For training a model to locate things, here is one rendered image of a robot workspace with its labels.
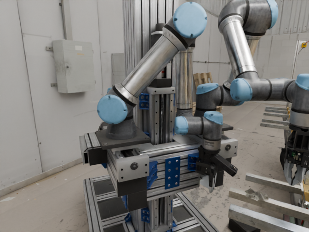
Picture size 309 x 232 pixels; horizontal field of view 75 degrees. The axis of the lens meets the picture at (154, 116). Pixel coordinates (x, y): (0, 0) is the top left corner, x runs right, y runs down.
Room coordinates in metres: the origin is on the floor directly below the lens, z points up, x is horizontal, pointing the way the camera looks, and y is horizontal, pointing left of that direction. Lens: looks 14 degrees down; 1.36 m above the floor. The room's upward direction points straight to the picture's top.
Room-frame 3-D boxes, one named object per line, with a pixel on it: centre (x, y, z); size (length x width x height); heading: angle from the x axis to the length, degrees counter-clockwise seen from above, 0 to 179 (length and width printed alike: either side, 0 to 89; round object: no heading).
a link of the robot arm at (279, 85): (0.68, -0.43, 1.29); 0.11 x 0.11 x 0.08; 3
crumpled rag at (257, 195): (0.70, -0.40, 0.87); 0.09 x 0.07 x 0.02; 59
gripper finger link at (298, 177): (0.57, -0.46, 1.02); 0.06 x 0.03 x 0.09; 148
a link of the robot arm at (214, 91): (1.12, -0.30, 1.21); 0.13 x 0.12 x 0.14; 93
